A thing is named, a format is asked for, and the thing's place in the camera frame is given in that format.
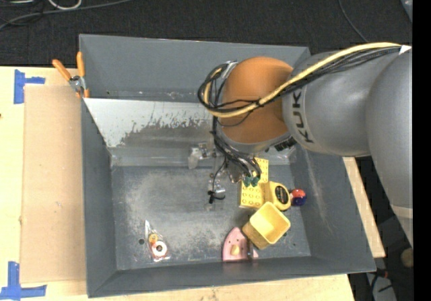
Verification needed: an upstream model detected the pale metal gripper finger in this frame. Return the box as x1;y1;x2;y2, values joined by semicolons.
187;142;217;170
207;173;227;201

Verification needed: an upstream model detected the yellow studded toy brick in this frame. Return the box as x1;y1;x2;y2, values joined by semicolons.
238;157;271;210

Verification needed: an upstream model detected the grey metal bin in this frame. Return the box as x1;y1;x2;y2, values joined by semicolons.
78;34;377;298

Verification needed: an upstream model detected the yellow tape measure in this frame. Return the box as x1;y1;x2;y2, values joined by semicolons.
265;180;292;212

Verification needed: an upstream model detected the pink toy iron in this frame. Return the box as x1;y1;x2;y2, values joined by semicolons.
222;226;260;263

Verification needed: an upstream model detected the yellow square plastic cup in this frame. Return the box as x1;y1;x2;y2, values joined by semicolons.
242;201;292;250

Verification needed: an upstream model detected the red white blue ball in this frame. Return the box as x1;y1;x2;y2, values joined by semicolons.
290;188;308;207

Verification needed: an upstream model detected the clear packet with orange rings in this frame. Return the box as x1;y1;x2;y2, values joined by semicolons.
143;219;171;263

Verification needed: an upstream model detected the brown cardboard board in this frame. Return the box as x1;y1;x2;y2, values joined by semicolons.
19;83;89;284

